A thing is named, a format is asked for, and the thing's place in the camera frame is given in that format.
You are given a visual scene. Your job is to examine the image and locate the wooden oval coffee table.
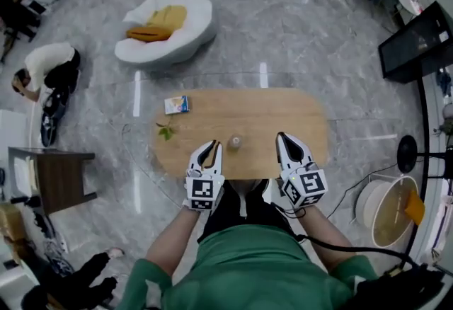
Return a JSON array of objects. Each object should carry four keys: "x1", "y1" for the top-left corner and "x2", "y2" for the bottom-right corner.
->
[{"x1": 151, "y1": 88, "x2": 332, "y2": 182}]

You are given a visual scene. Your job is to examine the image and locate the round white side table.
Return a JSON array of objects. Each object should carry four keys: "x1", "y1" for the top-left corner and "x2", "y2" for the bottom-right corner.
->
[{"x1": 355, "y1": 173, "x2": 420, "y2": 249}]

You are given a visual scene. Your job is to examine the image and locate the white cloud-shaped sofa chair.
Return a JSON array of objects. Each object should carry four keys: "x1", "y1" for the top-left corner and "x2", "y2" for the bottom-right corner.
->
[{"x1": 113, "y1": 0, "x2": 217, "y2": 67}]

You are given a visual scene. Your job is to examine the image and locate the person's black trousers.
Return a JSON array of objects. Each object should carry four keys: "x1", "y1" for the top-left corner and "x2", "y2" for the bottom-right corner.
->
[{"x1": 197, "y1": 179, "x2": 297, "y2": 244}]

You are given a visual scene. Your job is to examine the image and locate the black equipment pack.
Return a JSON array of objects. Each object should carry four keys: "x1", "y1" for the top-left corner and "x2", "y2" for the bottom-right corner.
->
[{"x1": 339, "y1": 264, "x2": 445, "y2": 310}]

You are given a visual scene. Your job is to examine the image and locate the yellow square cushion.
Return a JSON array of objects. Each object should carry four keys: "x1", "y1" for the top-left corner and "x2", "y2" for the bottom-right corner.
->
[{"x1": 147, "y1": 5, "x2": 188, "y2": 29}]

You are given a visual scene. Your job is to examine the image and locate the brown cardboard box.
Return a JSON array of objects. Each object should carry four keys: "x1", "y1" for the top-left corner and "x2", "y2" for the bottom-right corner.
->
[{"x1": 0, "y1": 204, "x2": 25, "y2": 242}]

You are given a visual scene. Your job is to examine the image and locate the small white and blue box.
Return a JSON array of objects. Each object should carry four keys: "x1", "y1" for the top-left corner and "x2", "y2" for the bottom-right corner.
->
[{"x1": 164, "y1": 95, "x2": 190, "y2": 115}]

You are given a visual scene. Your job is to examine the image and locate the black standing fan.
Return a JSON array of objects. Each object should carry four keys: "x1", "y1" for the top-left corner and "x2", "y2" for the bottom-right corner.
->
[{"x1": 396, "y1": 134, "x2": 453, "y2": 175}]

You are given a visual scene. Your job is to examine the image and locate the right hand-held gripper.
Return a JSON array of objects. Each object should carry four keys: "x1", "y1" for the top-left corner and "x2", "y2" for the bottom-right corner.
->
[{"x1": 275, "y1": 131, "x2": 330, "y2": 210}]

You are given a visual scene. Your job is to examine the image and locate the person's green shirt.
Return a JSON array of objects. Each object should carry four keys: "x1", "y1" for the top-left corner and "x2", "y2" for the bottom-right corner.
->
[{"x1": 116, "y1": 223, "x2": 379, "y2": 310}]

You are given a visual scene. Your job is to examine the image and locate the green leaf sprig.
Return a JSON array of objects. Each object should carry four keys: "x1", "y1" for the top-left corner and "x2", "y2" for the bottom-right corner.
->
[{"x1": 155, "y1": 117, "x2": 176, "y2": 142}]

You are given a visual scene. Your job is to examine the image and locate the person's right hand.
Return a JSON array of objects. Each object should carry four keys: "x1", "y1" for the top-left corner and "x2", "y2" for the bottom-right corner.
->
[{"x1": 279, "y1": 179, "x2": 306, "y2": 212}]

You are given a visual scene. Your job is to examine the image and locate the tall black cabinet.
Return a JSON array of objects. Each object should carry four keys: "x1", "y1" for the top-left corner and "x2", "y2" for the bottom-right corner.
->
[{"x1": 377, "y1": 0, "x2": 453, "y2": 85}]

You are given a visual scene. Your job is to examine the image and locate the thick black cable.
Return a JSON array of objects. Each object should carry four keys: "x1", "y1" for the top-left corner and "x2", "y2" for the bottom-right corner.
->
[{"x1": 297, "y1": 234, "x2": 422, "y2": 267}]

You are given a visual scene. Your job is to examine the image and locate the small white round table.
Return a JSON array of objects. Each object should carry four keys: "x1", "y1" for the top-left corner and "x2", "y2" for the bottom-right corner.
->
[{"x1": 395, "y1": 0, "x2": 424, "y2": 16}]

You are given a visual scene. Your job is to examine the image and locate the dark wooden side table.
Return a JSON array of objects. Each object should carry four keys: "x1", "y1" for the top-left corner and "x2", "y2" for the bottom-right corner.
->
[{"x1": 7, "y1": 146, "x2": 98, "y2": 216}]

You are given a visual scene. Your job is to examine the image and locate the black bag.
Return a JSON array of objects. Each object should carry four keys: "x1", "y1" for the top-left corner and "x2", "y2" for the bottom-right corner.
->
[{"x1": 40, "y1": 87, "x2": 71, "y2": 147}]

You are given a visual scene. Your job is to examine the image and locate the thin black floor cable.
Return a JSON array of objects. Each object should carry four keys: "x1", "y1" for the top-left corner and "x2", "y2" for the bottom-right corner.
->
[{"x1": 325, "y1": 163, "x2": 401, "y2": 221}]

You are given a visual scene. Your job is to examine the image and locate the tangle of black cables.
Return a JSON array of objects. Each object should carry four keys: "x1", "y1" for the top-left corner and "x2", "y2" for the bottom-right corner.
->
[{"x1": 33, "y1": 212, "x2": 75, "y2": 274}]

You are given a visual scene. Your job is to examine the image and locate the person's left forearm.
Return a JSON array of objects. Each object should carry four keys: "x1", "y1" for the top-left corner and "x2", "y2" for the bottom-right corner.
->
[{"x1": 144, "y1": 207, "x2": 201, "y2": 276}]

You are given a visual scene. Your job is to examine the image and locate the person's right forearm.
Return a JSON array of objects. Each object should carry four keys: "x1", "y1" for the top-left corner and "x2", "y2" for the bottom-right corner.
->
[{"x1": 299, "y1": 205, "x2": 355, "y2": 272}]

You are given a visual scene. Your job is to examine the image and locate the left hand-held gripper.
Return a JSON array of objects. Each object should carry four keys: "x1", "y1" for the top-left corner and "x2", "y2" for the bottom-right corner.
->
[{"x1": 184, "y1": 139, "x2": 226, "y2": 212}]

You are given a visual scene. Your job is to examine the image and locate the white curved low ledge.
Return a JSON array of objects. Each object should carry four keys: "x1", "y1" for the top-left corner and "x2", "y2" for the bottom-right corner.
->
[{"x1": 413, "y1": 74, "x2": 453, "y2": 267}]

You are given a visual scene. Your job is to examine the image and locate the person's left hand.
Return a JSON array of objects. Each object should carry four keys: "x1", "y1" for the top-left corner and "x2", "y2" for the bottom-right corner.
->
[{"x1": 181, "y1": 177, "x2": 201, "y2": 216}]

